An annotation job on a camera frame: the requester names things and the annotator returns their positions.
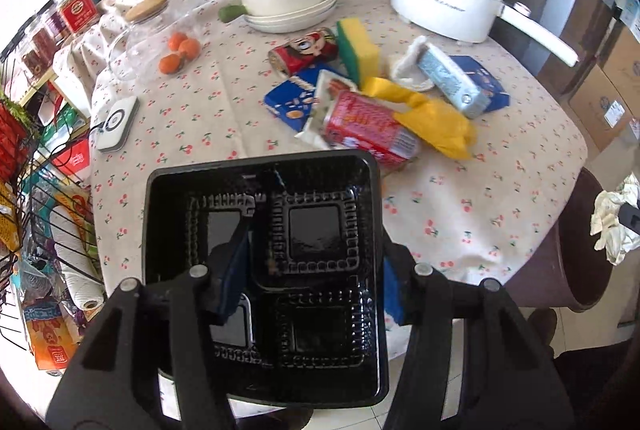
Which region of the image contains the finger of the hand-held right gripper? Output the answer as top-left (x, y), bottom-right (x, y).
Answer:
top-left (620, 202), bottom-right (640, 231)

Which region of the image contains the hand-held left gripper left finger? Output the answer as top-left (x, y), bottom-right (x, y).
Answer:
top-left (47, 225), bottom-right (253, 430)

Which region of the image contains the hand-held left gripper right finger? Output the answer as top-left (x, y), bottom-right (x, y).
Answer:
top-left (382, 245), bottom-right (593, 430)

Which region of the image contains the black plastic meal tray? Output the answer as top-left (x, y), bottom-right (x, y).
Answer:
top-left (142, 149), bottom-right (391, 410)

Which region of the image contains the white nut packet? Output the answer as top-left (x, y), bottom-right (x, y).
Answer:
top-left (294, 70), bottom-right (358, 148)

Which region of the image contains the blue cardboard box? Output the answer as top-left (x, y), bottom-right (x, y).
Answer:
top-left (447, 56), bottom-right (511, 113)

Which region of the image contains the crumpled white paper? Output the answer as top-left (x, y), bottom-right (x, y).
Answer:
top-left (590, 174), bottom-right (640, 267)

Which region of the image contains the brown cardboard box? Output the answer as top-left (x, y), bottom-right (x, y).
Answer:
top-left (567, 24), bottom-right (640, 153)
top-left (537, 0), bottom-right (616, 95)

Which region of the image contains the white paper towel roll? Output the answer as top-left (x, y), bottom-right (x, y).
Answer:
top-left (50, 205), bottom-right (106, 311)

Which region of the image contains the cherry print tablecloth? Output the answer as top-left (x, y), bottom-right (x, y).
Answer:
top-left (50, 0), bottom-right (588, 416)

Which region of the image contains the red snack packet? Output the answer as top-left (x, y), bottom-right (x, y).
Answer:
top-left (322, 90), bottom-right (422, 168)

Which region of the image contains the blue snack packet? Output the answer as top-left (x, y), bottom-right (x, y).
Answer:
top-left (264, 67), bottom-right (331, 133)

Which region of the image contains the white flat charger device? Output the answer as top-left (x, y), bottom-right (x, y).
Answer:
top-left (95, 96), bottom-right (140, 153)

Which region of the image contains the orange snack packet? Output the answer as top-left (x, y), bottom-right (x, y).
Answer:
top-left (22, 300), bottom-right (81, 371)

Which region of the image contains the light blue tube packet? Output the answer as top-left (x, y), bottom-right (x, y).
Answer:
top-left (416, 46), bottom-right (492, 119)

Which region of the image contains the red cartoon drink can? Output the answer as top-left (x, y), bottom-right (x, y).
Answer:
top-left (268, 27), bottom-right (340, 75)

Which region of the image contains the crumpled white tissue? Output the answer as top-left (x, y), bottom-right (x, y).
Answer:
top-left (390, 36), bottom-right (436, 91)

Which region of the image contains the yellow and green sponge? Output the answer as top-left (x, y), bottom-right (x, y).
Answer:
top-left (336, 17), bottom-right (381, 85)

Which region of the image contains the glass jar with wooden lid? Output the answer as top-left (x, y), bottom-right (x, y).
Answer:
top-left (107, 0), bottom-right (173, 83)

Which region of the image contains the cream plate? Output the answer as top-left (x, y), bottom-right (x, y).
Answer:
top-left (244, 0), bottom-right (339, 34)
top-left (245, 0), bottom-right (339, 26)

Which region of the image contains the red label jar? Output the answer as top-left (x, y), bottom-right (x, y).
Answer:
top-left (57, 0), bottom-right (101, 33)

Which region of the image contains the black wire rack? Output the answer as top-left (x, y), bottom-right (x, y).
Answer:
top-left (0, 0), bottom-right (108, 351)

